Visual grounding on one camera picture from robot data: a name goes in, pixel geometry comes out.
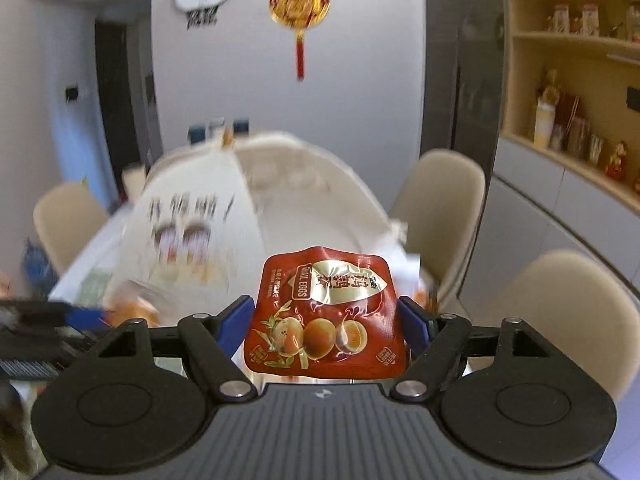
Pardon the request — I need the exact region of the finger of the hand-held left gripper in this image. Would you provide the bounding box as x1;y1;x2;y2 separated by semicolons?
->
0;300;115;335

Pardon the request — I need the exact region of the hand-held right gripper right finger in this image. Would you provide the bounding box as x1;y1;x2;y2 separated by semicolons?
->
397;296;547;402

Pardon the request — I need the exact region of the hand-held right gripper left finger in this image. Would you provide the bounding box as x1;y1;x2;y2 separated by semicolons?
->
97;295;258;403

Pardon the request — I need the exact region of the red egg snack packet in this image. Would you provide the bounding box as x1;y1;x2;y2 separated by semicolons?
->
242;246;407;380

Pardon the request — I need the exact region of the blue blurred object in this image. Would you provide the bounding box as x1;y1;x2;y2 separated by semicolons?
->
22;240;59;297

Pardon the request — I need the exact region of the beige dining chair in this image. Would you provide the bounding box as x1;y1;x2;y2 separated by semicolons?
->
32;182;111;276
457;249;640;401
390;149;487;306

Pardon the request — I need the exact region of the cream printed food cover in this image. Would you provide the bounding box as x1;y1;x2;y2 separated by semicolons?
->
120;132;396;301

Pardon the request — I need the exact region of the wooden shelf cabinet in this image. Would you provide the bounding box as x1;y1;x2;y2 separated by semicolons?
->
492;0;640;281

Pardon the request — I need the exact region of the dark door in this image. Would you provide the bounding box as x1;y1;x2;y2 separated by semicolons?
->
95;20;162;201

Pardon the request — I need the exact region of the yellow bottle figurine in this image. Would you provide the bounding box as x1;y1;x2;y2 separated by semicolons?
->
534;70;562;147

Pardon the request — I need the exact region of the red small figurine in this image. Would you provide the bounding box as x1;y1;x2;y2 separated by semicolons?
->
605;141;629;182

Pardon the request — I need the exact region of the red gold hanging ornament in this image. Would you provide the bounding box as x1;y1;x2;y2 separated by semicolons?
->
269;0;332;81

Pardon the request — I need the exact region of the white red jar figurine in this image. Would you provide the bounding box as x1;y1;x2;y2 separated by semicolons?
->
547;2;572;34
580;2;602;37

